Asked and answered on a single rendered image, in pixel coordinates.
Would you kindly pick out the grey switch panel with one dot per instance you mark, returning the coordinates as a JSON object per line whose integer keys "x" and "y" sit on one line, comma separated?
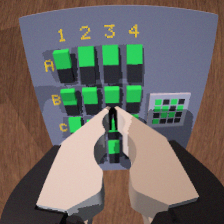
{"x": 66, "y": 45}

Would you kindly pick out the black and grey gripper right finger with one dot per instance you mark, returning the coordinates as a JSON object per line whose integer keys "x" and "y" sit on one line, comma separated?
{"x": 164, "y": 176}

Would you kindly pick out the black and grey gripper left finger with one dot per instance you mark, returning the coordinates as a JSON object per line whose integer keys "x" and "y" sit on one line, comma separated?
{"x": 66, "y": 181}

